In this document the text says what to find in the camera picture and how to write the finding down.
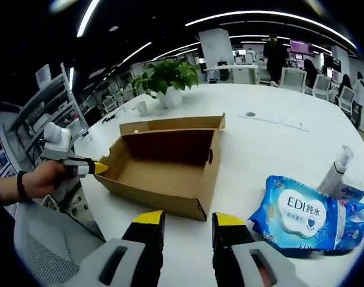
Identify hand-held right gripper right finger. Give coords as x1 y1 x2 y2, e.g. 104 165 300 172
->
212 211 308 287

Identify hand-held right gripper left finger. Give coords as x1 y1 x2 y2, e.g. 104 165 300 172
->
71 210 166 287

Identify brown cardboard shoe box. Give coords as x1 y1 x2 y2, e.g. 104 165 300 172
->
94 112 227 222

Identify blue wet wipes pack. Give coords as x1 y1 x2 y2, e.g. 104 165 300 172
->
247 175 339 252

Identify blue flowered soft pack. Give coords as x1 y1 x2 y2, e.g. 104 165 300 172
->
325 197 364 255

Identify white pump bottle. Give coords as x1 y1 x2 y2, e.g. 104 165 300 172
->
317 145 354 195

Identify person's left hand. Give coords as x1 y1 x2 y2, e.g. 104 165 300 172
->
26 160 79 200

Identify grey metal storage rack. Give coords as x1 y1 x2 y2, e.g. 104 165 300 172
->
4 62 90 168

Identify black wristband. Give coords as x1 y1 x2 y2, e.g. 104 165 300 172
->
16 170 29 201

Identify small white cup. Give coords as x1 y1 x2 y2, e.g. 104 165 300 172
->
135 100 149 117

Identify grey mesh office chair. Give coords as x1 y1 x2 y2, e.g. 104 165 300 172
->
13 179 108 287

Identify green potted plant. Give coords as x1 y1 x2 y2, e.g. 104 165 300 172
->
130 59 200 110

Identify ceiling light strips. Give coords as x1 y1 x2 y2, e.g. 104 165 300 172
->
68 0 359 90

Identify white office chair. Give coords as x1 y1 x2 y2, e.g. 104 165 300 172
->
280 66 308 94
338 86 356 114
313 74 332 102

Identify black monitor screen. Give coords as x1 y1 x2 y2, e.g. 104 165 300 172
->
323 55 343 73

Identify purple monitor screen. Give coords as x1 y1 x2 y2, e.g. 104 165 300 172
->
290 40 314 55

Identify thin black table cable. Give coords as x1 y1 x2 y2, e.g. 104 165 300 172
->
102 107 126 124

